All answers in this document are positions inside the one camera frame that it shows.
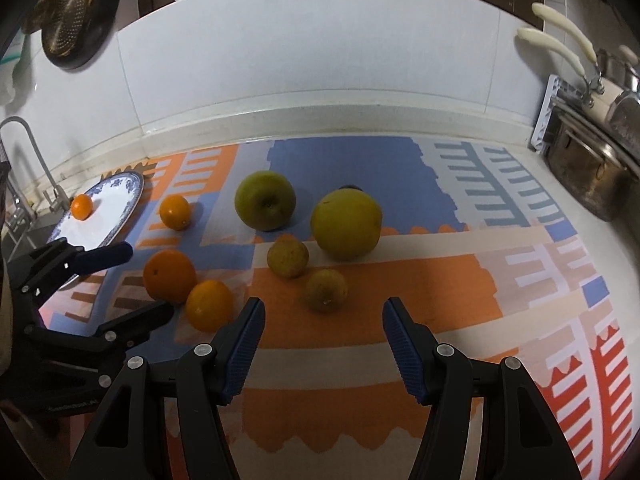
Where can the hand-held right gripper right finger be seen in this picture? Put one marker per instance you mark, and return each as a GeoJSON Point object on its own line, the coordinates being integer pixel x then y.
{"type": "Point", "coordinates": [405, 355]}

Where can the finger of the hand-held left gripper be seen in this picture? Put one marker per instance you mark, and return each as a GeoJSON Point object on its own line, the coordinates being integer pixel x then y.
{"type": "Point", "coordinates": [107, 256]}
{"type": "Point", "coordinates": [145, 319]}

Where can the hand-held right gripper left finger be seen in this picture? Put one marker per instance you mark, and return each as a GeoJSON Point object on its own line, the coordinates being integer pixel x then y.
{"type": "Point", "coordinates": [245, 345]}

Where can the blue and white plate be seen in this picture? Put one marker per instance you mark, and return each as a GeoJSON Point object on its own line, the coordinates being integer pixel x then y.
{"type": "Point", "coordinates": [100, 210]}

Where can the large orange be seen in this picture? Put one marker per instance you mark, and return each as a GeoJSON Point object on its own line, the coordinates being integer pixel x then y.
{"type": "Point", "coordinates": [169, 276]}

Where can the medium orange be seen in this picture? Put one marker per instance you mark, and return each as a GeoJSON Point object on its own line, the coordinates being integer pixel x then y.
{"type": "Point", "coordinates": [209, 306]}

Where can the small orange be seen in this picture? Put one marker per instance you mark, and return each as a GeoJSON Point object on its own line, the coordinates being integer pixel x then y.
{"type": "Point", "coordinates": [175, 212]}
{"type": "Point", "coordinates": [81, 206]}

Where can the small yellow-brown fruit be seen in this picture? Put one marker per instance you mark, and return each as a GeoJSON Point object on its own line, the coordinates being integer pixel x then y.
{"type": "Point", "coordinates": [326, 290]}
{"type": "Point", "coordinates": [287, 258]}

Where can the large yellow pear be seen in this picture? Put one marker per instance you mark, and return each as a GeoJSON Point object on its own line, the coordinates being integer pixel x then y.
{"type": "Point", "coordinates": [345, 225]}

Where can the patterned orange and blue mat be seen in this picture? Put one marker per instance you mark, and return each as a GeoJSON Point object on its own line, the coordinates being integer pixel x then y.
{"type": "Point", "coordinates": [350, 310]}

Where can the stainless steel sink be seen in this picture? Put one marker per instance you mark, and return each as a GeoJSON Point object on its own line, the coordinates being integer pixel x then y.
{"type": "Point", "coordinates": [22, 234]}

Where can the metal faucet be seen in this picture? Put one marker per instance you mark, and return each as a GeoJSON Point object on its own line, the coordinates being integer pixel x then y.
{"type": "Point", "coordinates": [31, 145]}

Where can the brass mesh strainer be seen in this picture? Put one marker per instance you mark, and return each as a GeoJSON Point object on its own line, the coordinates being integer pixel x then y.
{"type": "Point", "coordinates": [65, 15]}

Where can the black frying pan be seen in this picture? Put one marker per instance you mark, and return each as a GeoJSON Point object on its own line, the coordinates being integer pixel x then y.
{"type": "Point", "coordinates": [102, 5]}

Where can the white plastic rack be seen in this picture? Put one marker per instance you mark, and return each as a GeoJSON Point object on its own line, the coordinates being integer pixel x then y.
{"type": "Point", "coordinates": [547, 110]}

